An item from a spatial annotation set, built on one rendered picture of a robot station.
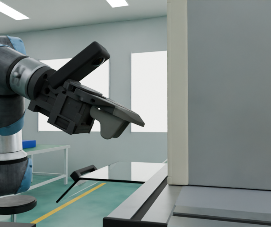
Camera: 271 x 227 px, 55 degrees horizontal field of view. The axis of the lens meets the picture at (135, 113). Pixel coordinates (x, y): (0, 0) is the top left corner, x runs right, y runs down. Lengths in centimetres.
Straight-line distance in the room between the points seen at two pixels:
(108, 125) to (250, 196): 25
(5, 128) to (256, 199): 51
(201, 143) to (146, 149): 501
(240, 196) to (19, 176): 81
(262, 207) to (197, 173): 8
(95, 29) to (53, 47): 107
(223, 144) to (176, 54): 11
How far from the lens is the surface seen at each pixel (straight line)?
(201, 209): 22
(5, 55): 56
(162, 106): 520
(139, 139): 531
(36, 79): 50
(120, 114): 42
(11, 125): 62
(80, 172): 68
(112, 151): 551
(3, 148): 97
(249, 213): 22
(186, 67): 29
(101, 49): 46
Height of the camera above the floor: 118
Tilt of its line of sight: 2 degrees up
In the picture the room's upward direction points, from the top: straight up
